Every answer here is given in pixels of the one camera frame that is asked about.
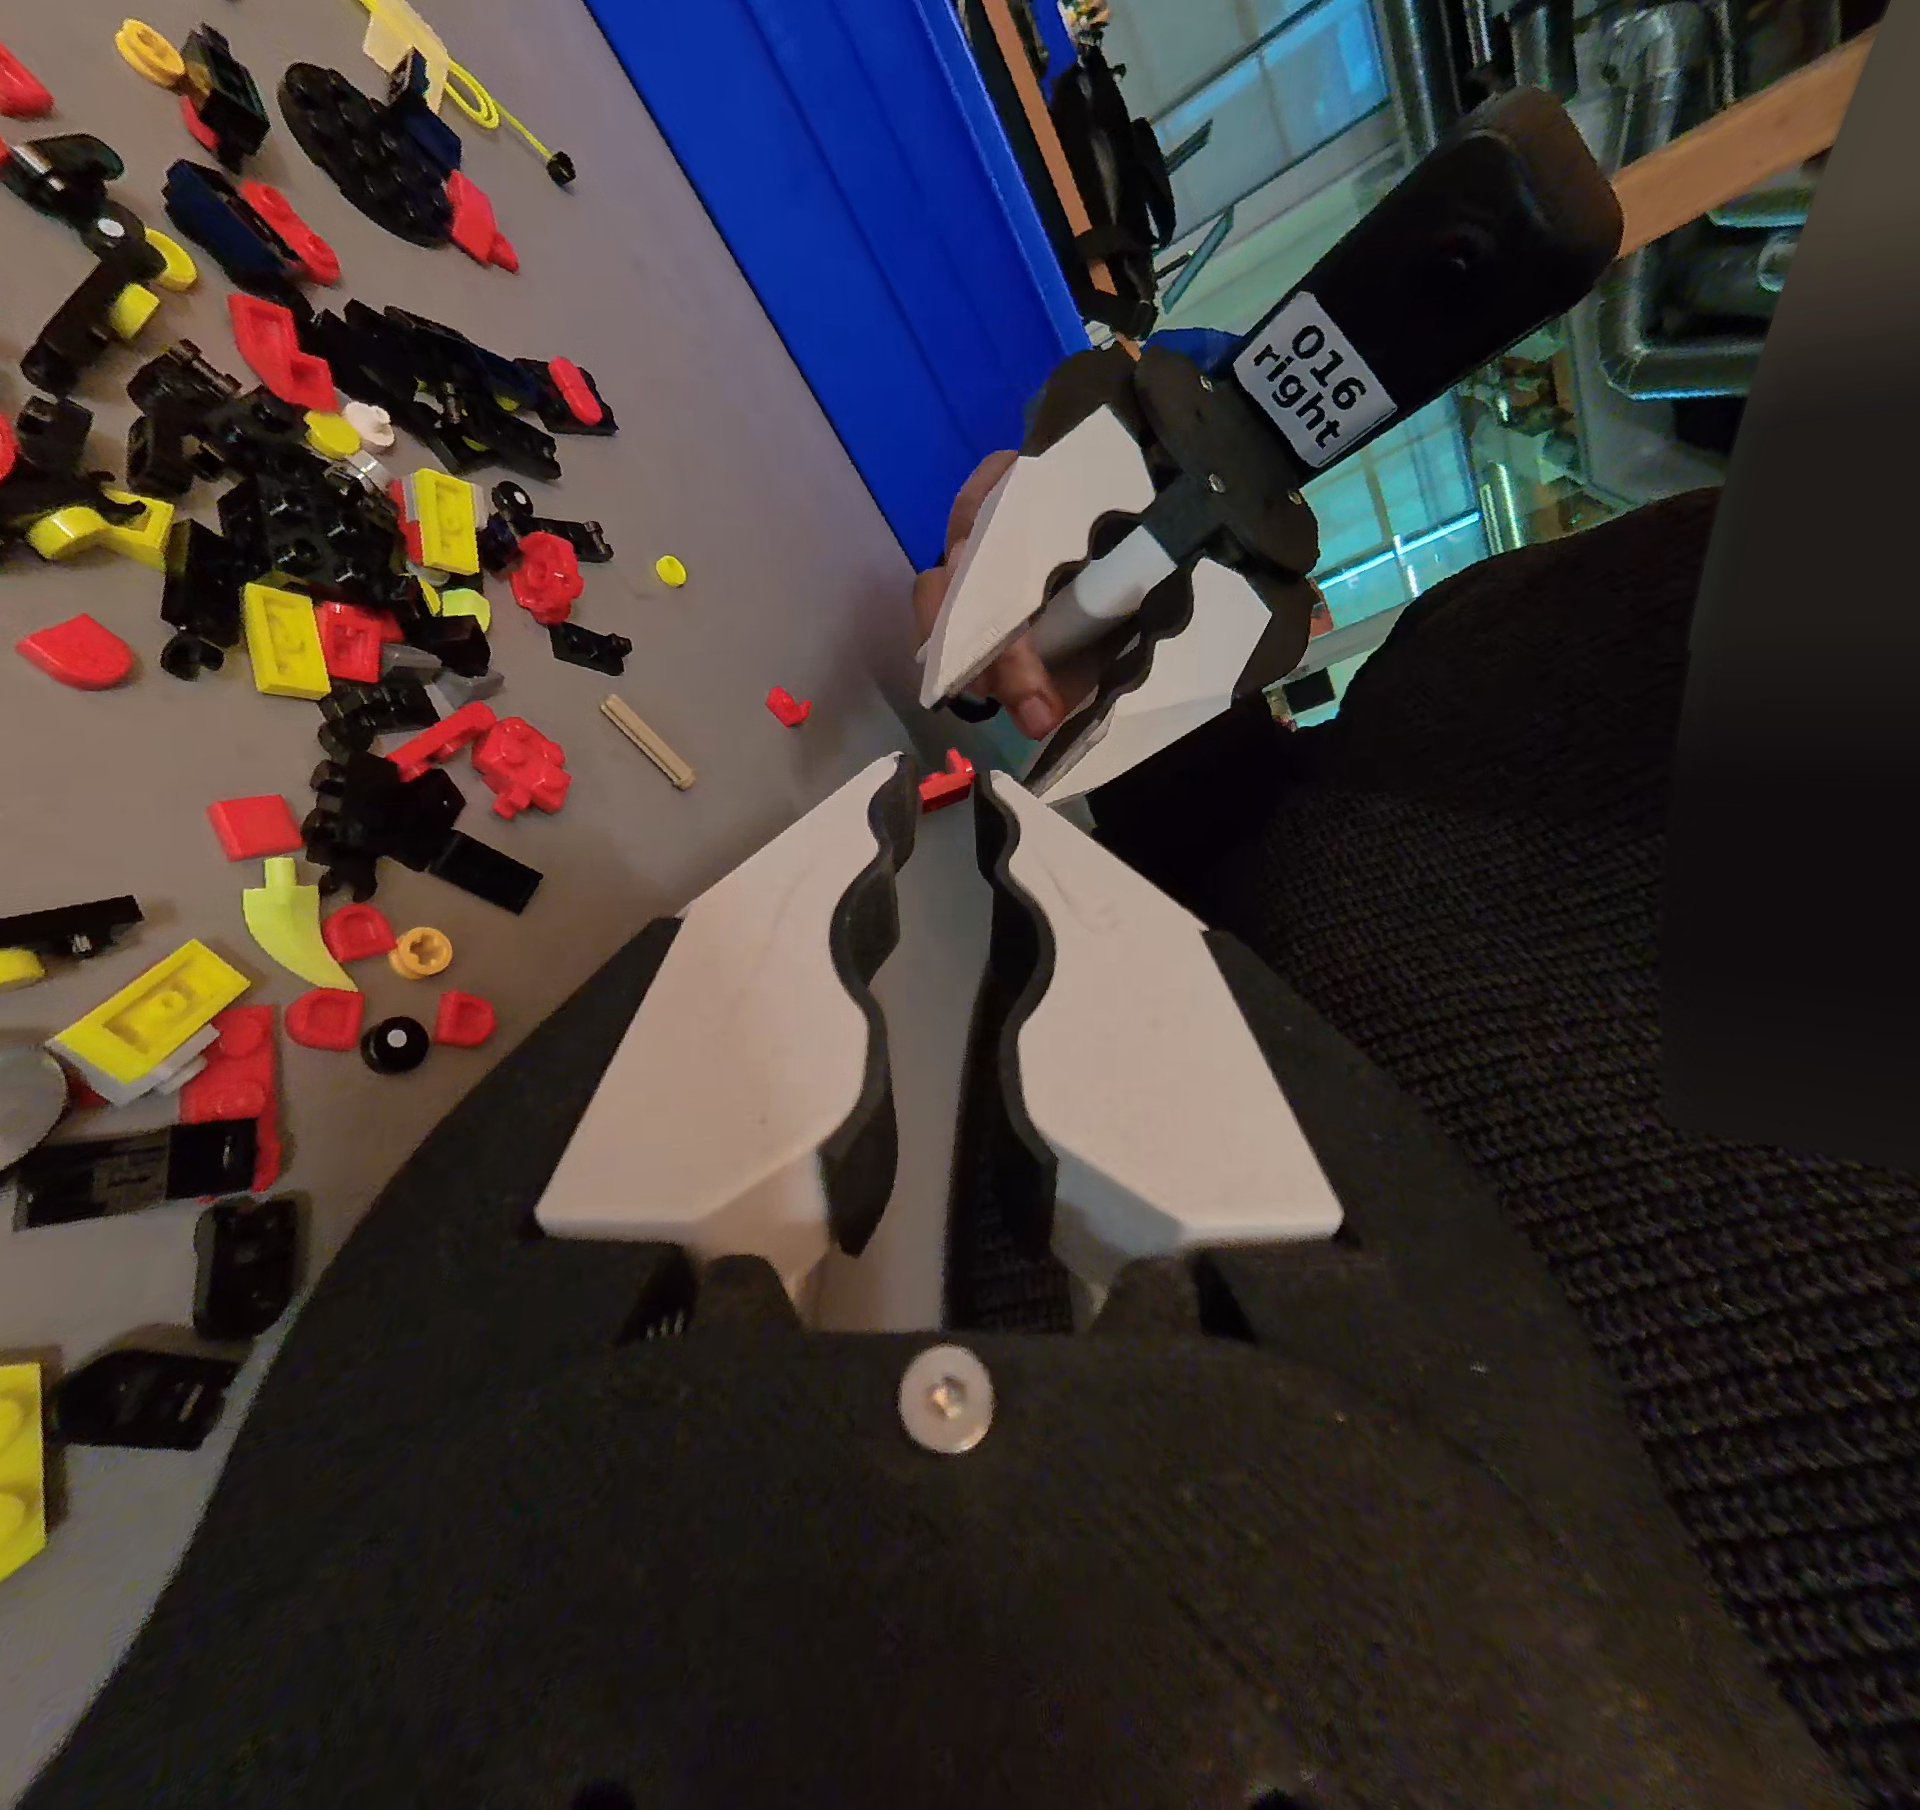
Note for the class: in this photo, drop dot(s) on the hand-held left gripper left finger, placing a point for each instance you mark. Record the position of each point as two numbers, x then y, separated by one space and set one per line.
720 1074

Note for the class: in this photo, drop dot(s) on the person's right hand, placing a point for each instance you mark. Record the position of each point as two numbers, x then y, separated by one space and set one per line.
1032 707

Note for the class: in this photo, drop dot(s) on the blue plastic bin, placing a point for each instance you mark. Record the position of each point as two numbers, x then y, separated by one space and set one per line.
780 191

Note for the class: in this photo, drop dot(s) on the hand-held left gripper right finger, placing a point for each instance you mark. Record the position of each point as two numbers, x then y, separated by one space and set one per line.
1164 1074

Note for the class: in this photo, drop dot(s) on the black round lego plate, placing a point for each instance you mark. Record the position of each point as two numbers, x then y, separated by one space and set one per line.
361 145

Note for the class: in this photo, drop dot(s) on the small red lego clip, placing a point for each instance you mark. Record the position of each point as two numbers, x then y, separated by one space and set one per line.
786 705
950 788

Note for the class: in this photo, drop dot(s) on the thin wooden edge strip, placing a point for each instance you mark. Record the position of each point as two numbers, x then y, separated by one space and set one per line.
1021 87

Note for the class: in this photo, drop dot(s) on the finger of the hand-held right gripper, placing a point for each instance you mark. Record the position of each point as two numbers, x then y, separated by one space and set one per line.
1034 551
1199 663

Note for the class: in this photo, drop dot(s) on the pile of lego pieces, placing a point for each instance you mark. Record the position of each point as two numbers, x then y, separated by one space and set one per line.
286 641

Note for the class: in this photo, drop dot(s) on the wooden beam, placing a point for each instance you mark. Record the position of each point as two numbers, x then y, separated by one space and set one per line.
1725 161

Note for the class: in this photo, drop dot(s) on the tan lego axle pin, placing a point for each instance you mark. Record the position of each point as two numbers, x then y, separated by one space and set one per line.
650 743

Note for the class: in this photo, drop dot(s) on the person's black knit sweater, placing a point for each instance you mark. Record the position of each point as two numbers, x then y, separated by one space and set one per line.
1499 941

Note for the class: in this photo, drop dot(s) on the silver ventilation pipes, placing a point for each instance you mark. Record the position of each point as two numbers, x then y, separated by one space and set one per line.
1650 70

